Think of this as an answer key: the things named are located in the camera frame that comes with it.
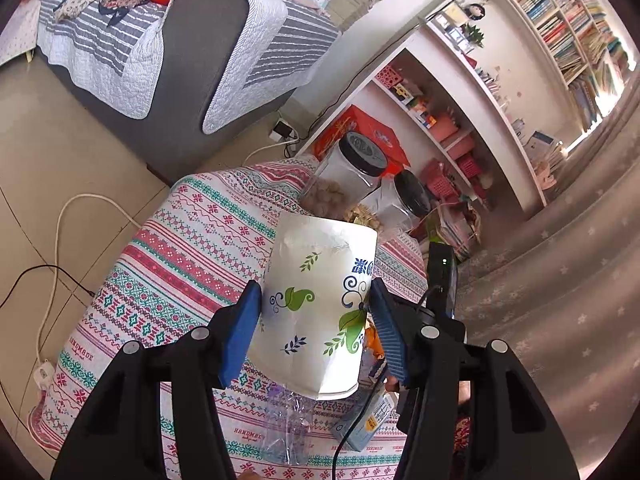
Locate large pink basket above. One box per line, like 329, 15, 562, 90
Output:
419, 159, 459, 202

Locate black-lid jar of biscuits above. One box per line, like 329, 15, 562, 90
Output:
345, 170, 433, 242

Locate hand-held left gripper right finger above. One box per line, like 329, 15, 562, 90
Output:
367, 277, 581, 480

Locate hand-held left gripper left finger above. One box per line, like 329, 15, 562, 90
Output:
50, 280, 263, 480

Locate white lace curtain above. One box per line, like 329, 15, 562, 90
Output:
454, 67, 640, 480

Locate patterned striped tablecloth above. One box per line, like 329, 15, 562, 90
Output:
30, 157, 471, 480

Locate black-lid jar of walnuts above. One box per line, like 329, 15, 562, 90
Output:
299, 131, 390, 221

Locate orange snack packet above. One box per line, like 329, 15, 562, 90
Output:
362, 316, 389, 362

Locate white shelf unit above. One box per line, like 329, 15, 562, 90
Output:
295, 0, 567, 221

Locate clear plastic bottle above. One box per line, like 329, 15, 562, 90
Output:
260, 382, 313, 466

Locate pink lattice basket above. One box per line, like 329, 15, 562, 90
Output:
375, 66, 404, 89

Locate blue and white carton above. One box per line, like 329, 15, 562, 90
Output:
330, 387, 399, 453

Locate white power strip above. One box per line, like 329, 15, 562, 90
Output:
31, 360, 57, 385

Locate small potted plant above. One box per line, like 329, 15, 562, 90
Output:
461, 21, 487, 49

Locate white bookshelf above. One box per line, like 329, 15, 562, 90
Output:
486, 0, 637, 132

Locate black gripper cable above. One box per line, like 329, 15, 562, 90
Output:
331, 374, 387, 480

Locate red cardboard box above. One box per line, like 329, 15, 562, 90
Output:
312, 105, 412, 177

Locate dark grey sofa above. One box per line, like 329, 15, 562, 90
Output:
37, 0, 301, 186

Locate white wall power adapter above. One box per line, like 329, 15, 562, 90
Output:
270, 119, 301, 144

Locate white power cable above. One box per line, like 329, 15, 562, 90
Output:
36, 194, 147, 367

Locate thin black floor cable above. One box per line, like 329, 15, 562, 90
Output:
0, 264, 97, 312

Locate rows of colourful books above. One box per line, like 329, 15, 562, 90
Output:
492, 0, 633, 126

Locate white leaf-print paper cup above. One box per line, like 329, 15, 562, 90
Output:
248, 211, 378, 401

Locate small pink basket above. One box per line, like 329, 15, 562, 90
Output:
456, 154, 489, 182

